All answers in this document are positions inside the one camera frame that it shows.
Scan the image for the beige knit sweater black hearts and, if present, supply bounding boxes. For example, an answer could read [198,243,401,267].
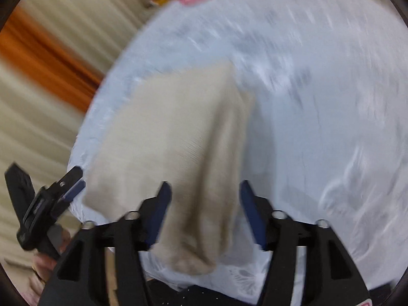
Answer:
[83,61,254,275]

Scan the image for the person's left hand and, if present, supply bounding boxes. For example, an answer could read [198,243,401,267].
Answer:
[26,224,73,303]

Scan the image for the cream pleated curtain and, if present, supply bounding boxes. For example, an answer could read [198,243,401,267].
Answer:
[0,0,167,274]

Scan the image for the dark sparkly trousers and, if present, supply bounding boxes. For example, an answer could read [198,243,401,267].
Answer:
[147,279,250,306]

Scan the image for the orange curtain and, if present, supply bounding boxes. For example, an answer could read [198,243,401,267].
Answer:
[1,7,103,113]

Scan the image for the bed with butterfly grey cover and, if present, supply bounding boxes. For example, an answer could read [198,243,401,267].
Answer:
[69,0,407,288]

